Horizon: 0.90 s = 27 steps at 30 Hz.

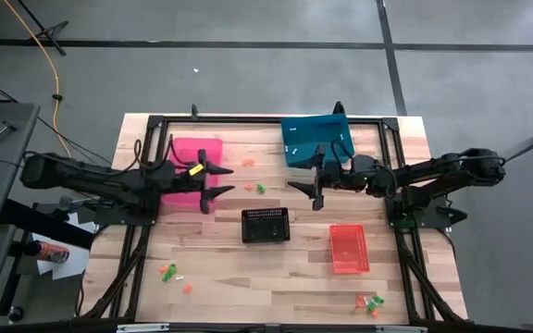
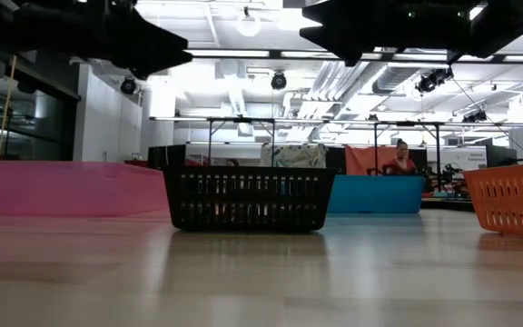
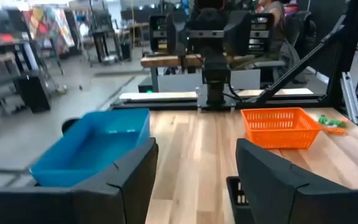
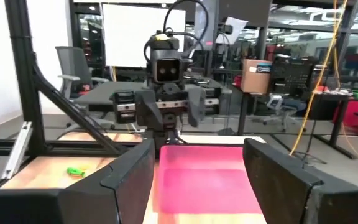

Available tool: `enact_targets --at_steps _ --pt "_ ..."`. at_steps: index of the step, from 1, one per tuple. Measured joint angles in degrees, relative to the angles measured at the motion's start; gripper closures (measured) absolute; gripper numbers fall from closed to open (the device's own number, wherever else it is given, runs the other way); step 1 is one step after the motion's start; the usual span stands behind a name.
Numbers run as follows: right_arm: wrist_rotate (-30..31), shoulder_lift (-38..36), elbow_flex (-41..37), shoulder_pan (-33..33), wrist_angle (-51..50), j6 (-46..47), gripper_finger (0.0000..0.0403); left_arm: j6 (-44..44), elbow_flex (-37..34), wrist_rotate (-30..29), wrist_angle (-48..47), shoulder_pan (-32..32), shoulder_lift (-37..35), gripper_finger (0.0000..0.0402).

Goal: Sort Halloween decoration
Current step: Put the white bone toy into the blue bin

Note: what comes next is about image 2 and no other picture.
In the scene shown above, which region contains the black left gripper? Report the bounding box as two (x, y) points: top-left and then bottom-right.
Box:
(38, 0), (194, 81)

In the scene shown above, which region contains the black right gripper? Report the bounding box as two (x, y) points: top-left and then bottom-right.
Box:
(299, 0), (477, 68)

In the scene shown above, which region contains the black ceiling spotlight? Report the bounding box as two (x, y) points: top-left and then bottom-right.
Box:
(119, 76), (138, 96)
(461, 109), (489, 124)
(270, 71), (289, 92)
(415, 66), (455, 94)

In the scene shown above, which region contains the black monitor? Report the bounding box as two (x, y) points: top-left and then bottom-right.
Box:
(147, 144), (188, 172)

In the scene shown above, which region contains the orange cloth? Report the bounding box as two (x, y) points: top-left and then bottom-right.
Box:
(344, 144), (400, 176)

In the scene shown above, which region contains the pale patterned cloth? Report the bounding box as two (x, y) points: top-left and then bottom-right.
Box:
(261, 144), (329, 169)

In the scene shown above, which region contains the blue plastic bin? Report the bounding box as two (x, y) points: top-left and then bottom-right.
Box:
(327, 174), (427, 215)

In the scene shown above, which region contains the white sign board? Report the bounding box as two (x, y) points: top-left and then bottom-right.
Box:
(442, 145), (488, 172)

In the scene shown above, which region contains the pink plastic bin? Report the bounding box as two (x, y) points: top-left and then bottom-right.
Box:
(0, 160), (170, 217)

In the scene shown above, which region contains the black slotted plastic basket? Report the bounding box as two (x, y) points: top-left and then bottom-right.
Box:
(163, 164), (340, 233)

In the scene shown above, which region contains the orange slotted plastic basket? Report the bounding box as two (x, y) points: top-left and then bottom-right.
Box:
(462, 160), (523, 241)

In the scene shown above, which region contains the neighbouring black metal frame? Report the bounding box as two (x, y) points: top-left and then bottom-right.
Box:
(371, 119), (442, 190)
(206, 116), (277, 167)

